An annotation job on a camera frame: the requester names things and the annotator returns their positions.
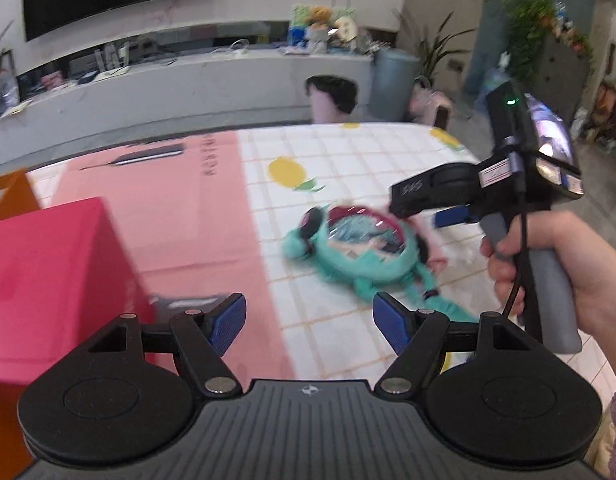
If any teal plush mirror bag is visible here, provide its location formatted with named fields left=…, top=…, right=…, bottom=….
left=282, top=204, right=476, bottom=322

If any person's right hand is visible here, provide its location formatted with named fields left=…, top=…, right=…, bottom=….
left=480, top=210, right=616, bottom=376

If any checked lemon tablecloth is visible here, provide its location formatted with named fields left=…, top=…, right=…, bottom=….
left=234, top=121, right=616, bottom=401

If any pink space heater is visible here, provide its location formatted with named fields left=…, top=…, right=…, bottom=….
left=408, top=75, right=452, bottom=130

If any blue water jug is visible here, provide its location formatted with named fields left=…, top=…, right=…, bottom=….
left=475, top=51, right=511, bottom=112

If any grey drawer cabinet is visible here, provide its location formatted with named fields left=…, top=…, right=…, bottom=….
left=529, top=36, right=590, bottom=127

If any red lidded clear box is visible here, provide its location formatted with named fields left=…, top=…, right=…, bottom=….
left=0, top=197, right=155, bottom=385

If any grey metal trash can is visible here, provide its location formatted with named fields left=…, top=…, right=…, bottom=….
left=369, top=48, right=421, bottom=122

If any tall green floor plant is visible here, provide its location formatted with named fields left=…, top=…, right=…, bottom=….
left=393, top=8, right=476, bottom=86

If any trailing pothos plant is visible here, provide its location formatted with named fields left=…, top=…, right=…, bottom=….
left=504, top=0, right=594, bottom=84

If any orange cardboard box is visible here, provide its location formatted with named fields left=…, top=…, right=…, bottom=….
left=0, top=169, right=40, bottom=479

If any teddy bear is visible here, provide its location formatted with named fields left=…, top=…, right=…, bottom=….
left=309, top=6, right=332, bottom=29

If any marble TV console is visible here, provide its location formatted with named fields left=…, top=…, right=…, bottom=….
left=0, top=50, right=372, bottom=174

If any white wifi router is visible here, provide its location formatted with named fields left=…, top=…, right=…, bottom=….
left=94, top=41, right=130, bottom=81

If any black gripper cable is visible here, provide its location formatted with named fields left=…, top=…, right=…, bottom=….
left=500, top=134, right=532, bottom=321

